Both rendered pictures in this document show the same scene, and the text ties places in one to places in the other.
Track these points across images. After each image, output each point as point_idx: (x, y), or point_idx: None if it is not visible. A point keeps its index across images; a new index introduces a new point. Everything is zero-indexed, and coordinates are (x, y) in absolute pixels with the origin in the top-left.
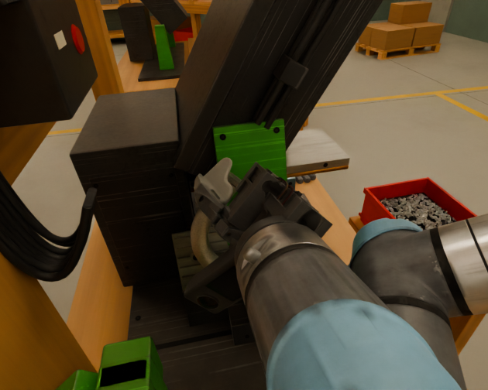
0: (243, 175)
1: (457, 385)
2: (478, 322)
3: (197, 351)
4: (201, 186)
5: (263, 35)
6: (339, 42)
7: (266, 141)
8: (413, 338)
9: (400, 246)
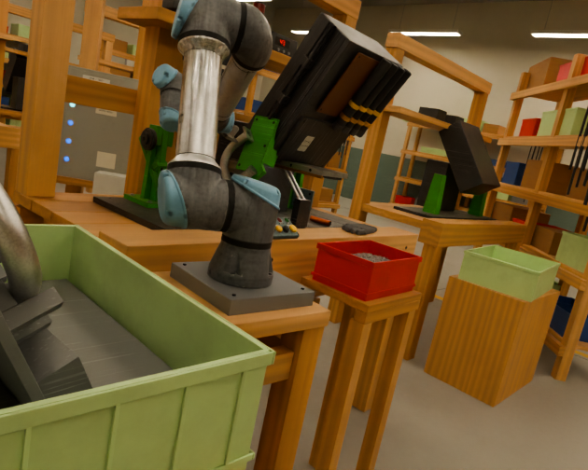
0: (255, 137)
1: (169, 68)
2: (353, 353)
3: None
4: None
5: (281, 84)
6: (304, 92)
7: (268, 126)
8: (174, 69)
9: None
